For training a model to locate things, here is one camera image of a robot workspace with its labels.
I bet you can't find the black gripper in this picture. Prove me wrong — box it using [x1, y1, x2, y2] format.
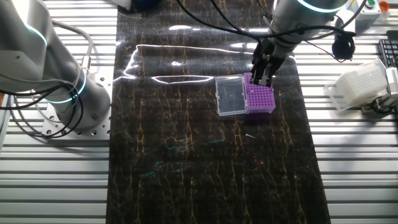
[250, 39, 285, 88]

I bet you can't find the purple pipette tip holder box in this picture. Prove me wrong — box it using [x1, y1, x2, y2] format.
[215, 72, 277, 118]

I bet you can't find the white pipette tip box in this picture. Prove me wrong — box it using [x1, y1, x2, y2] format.
[323, 58, 389, 111]

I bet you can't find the dark marble pattern mat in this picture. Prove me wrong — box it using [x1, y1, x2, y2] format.
[105, 0, 332, 224]

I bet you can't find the grey green button box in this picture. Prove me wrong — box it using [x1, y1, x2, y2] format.
[348, 0, 382, 34]

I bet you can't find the black keyboard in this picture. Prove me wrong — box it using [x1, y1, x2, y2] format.
[378, 30, 398, 68]

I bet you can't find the orange capped white object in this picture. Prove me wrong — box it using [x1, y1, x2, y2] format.
[377, 1, 391, 24]

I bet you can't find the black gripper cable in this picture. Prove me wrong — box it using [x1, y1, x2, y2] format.
[176, 0, 357, 44]

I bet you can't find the black coiled cable bundle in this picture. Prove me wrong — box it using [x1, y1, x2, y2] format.
[331, 30, 356, 62]

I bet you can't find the black cable loop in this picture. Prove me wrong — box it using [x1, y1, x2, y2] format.
[370, 98, 389, 115]

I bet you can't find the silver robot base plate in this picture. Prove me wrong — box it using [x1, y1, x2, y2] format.
[42, 67, 113, 138]

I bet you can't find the grey hose cable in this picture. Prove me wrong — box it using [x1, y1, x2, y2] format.
[51, 20, 94, 75]

